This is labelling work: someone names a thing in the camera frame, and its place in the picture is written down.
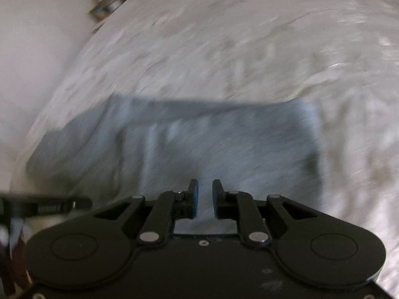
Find grey speckled sweatpants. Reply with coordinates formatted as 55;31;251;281
25;96;322;233

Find white floral bedspread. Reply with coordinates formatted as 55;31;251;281
11;0;398;296

